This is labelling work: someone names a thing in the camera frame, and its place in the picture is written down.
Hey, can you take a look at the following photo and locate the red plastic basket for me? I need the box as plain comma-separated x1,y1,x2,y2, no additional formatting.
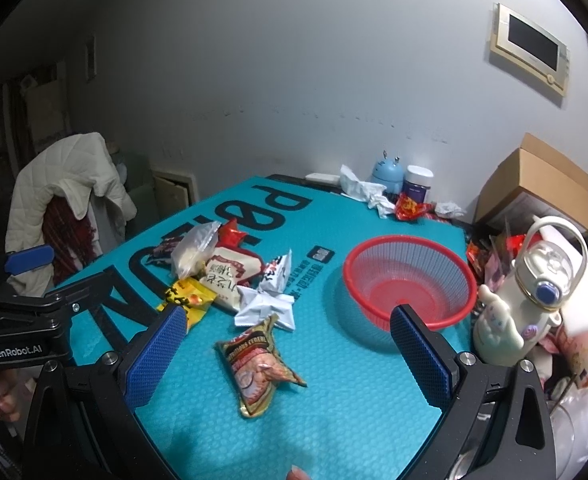
342,235,477,330

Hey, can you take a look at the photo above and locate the wall intercom panel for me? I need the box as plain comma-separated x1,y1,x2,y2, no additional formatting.
489,3,570,98

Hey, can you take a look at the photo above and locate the white lid purple jar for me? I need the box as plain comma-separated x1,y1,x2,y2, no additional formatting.
401,165,434,204

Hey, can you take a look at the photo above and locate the blue deer humidifier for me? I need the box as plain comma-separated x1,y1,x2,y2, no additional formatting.
371,151,405,195

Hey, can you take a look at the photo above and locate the white cartoon water bottle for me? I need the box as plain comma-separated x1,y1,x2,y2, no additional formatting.
472,216,588,366

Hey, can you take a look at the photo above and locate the white quilted jacket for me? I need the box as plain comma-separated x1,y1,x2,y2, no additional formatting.
4,132,137,252

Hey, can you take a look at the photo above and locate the cardboard box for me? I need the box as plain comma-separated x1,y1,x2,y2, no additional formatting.
474,133,588,234

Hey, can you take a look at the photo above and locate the striped shrimp snack bag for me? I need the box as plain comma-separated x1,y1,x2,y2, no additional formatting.
215,314,307,418

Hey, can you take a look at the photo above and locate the red snack packet by jar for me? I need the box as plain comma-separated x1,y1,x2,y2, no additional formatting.
395,193,435,221

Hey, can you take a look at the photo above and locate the teal bubble mat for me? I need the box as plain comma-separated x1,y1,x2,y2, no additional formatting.
53,174,475,480

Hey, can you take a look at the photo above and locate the white black printed snack packet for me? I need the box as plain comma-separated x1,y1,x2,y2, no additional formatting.
258,249,292,296

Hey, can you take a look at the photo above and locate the clear plastic bag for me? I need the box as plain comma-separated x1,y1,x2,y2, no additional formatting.
170,221,221,280

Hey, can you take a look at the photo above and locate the white snack wrapper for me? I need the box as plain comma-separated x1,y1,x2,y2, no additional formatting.
234,286,296,332

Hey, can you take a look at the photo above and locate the white red plum drink bag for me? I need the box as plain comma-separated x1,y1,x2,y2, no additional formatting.
200,245,264,312

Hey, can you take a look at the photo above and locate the person's left hand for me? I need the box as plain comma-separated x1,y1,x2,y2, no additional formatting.
0,370,21,422

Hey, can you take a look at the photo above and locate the yellow snack bag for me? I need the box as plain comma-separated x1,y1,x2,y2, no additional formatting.
156,278,217,330

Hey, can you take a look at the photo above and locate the crumpled white tissue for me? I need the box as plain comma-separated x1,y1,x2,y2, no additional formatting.
340,165,395,218

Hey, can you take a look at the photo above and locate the small red candy packet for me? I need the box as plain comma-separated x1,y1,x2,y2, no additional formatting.
217,218,247,247

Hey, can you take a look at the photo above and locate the small crumpled white wrapper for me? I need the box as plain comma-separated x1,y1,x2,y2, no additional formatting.
434,202,466,219

